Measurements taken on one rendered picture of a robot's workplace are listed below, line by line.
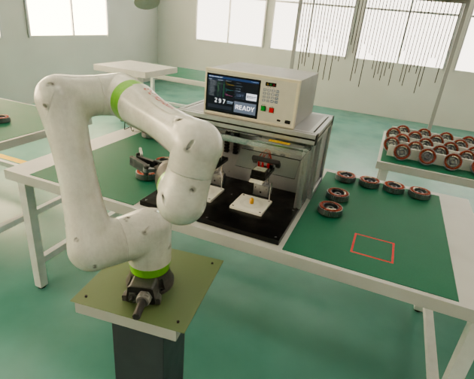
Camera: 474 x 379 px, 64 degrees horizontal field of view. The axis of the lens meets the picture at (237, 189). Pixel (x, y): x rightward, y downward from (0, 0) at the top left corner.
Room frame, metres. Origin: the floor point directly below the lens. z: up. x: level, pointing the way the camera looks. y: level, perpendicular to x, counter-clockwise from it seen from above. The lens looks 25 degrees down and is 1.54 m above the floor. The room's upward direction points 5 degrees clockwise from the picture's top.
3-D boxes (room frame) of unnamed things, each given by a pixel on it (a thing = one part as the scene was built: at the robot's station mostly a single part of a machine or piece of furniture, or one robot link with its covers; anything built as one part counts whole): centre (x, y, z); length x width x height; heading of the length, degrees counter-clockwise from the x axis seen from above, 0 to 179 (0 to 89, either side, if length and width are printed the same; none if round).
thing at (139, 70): (2.42, 0.69, 0.98); 0.37 x 0.35 x 0.46; 70
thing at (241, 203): (1.52, -0.07, 0.78); 0.15 x 0.15 x 0.01; 70
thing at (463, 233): (1.79, -0.04, 0.72); 2.20 x 1.01 x 0.05; 70
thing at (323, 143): (1.83, -0.40, 0.91); 0.28 x 0.03 x 0.32; 160
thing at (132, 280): (0.90, 0.25, 0.78); 0.26 x 0.15 x 0.06; 179
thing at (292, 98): (1.86, -0.08, 1.22); 0.44 x 0.39 x 0.20; 70
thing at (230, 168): (1.80, -0.05, 0.92); 0.66 x 0.01 x 0.30; 70
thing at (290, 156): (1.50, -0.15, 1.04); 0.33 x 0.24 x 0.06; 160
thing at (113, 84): (1.07, 0.34, 1.30); 0.18 x 0.13 x 0.12; 39
